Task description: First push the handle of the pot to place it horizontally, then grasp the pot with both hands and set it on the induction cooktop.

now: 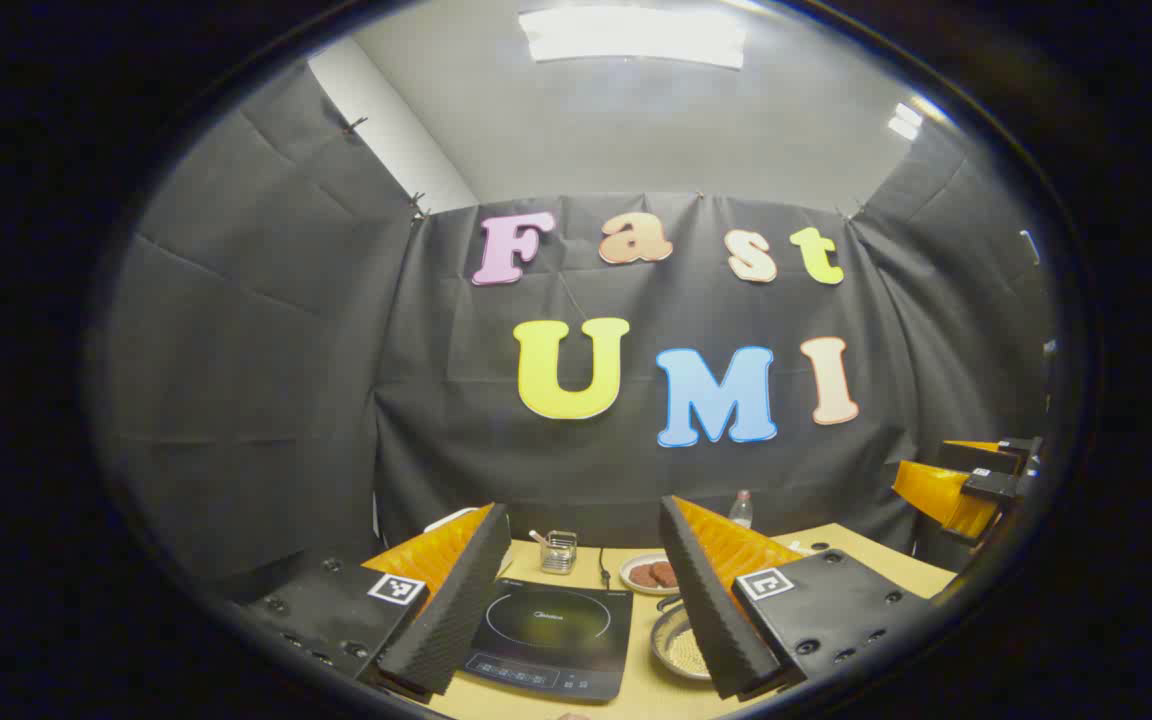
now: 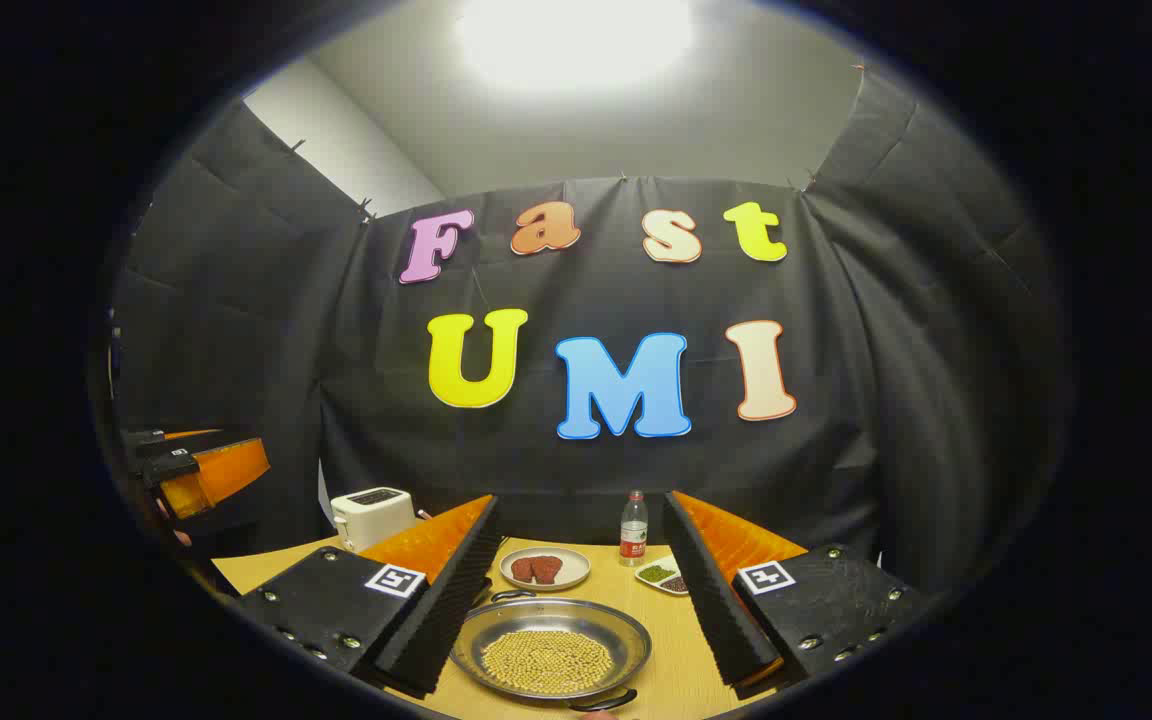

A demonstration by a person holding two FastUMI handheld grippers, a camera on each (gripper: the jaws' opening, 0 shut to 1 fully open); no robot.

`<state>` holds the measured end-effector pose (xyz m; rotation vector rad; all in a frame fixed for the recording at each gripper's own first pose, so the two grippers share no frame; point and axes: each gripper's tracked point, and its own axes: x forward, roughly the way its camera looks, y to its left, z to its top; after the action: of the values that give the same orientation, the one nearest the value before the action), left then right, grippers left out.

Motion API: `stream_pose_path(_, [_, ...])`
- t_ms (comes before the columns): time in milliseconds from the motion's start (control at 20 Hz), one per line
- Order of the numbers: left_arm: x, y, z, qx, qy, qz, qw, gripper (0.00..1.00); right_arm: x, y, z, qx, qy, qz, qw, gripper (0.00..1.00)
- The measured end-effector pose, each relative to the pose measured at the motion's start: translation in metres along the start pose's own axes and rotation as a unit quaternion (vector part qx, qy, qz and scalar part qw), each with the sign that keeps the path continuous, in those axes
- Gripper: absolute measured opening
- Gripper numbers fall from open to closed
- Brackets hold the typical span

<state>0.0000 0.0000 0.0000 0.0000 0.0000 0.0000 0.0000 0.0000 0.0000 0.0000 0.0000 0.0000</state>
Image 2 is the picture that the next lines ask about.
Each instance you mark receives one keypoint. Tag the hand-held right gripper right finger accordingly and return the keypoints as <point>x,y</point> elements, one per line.
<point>716,600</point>

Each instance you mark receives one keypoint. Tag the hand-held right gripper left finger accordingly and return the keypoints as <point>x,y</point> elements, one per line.
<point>446,610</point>

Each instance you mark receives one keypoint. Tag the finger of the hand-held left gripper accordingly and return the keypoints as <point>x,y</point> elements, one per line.
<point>146,438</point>
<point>221,475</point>

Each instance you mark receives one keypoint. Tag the stainless steel pot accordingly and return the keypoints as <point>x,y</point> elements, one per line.
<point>576,615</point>

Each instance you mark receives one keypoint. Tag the heap of dark red beans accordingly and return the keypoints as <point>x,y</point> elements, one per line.
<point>676,584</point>

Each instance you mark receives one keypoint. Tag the heap of green mung beans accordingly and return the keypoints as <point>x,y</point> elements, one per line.
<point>656,573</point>

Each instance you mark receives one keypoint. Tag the white divided dish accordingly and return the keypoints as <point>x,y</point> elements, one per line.
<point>648,585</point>

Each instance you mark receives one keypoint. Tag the raw red meat slice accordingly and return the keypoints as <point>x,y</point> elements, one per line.
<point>536,569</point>

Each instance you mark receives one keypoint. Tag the clear water bottle red label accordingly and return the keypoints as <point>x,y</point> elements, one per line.
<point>633,535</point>

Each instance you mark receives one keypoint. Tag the heap of soybeans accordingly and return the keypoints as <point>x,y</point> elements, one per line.
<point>548,660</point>

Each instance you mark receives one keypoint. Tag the white toaster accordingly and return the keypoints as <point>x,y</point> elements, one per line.
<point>371,515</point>

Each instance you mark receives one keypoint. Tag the round white plate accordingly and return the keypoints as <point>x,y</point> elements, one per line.
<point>576,568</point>

